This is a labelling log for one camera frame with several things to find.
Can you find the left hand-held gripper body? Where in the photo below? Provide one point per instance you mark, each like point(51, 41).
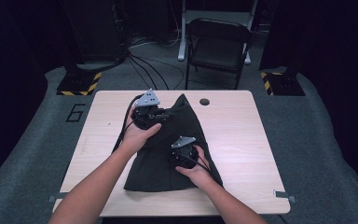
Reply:
point(147, 115)

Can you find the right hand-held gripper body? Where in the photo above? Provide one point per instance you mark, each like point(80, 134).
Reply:
point(183, 155)

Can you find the dark grey pleated skirt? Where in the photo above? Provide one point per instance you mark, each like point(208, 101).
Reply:
point(155, 168)

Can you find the person's right hand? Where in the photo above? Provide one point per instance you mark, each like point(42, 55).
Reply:
point(199, 174)

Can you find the person's left hand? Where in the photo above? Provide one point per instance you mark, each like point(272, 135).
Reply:
point(136, 138)

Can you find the black round table grommet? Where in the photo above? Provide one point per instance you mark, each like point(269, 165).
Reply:
point(204, 101)

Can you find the black stand base striped edge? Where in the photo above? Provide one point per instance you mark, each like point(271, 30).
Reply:
point(284, 84)
point(77, 84)

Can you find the black folding chair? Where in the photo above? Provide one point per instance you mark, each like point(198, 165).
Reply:
point(217, 46)

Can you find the black equipment cabinet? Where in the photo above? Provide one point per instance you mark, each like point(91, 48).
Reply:
point(96, 28)

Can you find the grey table edge clamp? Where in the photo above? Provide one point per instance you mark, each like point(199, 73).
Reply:
point(284, 196)
point(60, 196)

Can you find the white desk frame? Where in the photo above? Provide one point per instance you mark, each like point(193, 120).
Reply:
point(183, 31)

